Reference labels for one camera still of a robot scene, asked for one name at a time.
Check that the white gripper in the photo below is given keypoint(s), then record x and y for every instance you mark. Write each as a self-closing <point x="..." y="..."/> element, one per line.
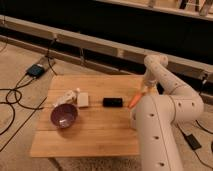
<point x="149" y="81"/>

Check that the orange pepper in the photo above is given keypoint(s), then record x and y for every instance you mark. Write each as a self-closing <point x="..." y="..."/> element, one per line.
<point x="135" y="100"/>

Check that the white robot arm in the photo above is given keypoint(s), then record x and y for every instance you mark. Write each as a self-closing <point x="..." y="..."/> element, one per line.
<point x="154" y="114"/>

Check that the black rectangular box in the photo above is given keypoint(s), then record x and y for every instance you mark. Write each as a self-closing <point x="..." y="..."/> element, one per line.
<point x="112" y="102"/>

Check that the white square block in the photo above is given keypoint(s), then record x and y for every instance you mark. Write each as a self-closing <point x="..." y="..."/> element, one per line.
<point x="83" y="100"/>

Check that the wooden table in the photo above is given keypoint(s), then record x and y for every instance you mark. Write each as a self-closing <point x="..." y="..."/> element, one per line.
<point x="98" y="130"/>

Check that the black adapter right floor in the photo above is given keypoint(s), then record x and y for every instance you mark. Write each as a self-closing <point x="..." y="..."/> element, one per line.
<point x="192" y="142"/>

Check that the purple bowl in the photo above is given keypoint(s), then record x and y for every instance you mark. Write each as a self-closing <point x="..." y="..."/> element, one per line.
<point x="64" y="115"/>

